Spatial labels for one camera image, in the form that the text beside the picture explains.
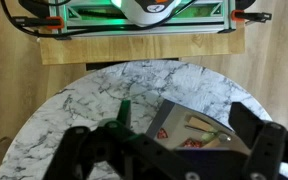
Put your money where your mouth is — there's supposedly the dark blue cardboard box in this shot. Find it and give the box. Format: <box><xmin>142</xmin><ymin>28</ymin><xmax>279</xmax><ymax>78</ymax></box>
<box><xmin>145</xmin><ymin>99</ymin><xmax>288</xmax><ymax>180</ymax></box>

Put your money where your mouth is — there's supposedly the green glass bottle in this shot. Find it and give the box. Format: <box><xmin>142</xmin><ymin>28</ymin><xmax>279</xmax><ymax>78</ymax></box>
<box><xmin>115</xmin><ymin>99</ymin><xmax>133</xmax><ymax>130</ymax></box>

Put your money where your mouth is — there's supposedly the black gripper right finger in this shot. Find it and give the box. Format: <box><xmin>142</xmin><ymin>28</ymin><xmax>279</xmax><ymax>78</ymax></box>
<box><xmin>229</xmin><ymin>101</ymin><xmax>288</xmax><ymax>180</ymax></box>

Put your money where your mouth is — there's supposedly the red snack packet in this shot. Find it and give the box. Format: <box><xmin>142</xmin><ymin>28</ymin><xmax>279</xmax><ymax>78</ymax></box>
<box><xmin>156</xmin><ymin>127</ymin><xmax>170</xmax><ymax>140</ymax></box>
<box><xmin>182</xmin><ymin>138</ymin><xmax>204</xmax><ymax>149</ymax></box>

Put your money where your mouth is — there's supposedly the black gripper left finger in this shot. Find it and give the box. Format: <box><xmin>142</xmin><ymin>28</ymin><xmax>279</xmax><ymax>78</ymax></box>
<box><xmin>43</xmin><ymin>119</ymin><xmax>202</xmax><ymax>180</ymax></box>

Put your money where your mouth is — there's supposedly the orange black clamp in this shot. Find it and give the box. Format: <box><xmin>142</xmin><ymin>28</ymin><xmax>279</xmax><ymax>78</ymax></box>
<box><xmin>230</xmin><ymin>9</ymin><xmax>273</xmax><ymax>24</ymax></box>
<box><xmin>11</xmin><ymin>15</ymin><xmax>66</xmax><ymax>30</ymax></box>

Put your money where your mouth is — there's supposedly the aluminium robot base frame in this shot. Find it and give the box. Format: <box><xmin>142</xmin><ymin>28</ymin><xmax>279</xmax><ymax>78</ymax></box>
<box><xmin>48</xmin><ymin>0</ymin><xmax>237</xmax><ymax>38</ymax></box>

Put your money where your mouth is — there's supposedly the black cable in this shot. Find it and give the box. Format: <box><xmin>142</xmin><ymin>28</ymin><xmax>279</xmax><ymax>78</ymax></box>
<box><xmin>0</xmin><ymin>0</ymin><xmax>198</xmax><ymax>38</ymax></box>

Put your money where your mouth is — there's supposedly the wooden board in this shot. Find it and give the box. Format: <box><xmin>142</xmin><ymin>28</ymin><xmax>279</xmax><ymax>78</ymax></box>
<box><xmin>38</xmin><ymin>30</ymin><xmax>247</xmax><ymax>66</ymax></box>

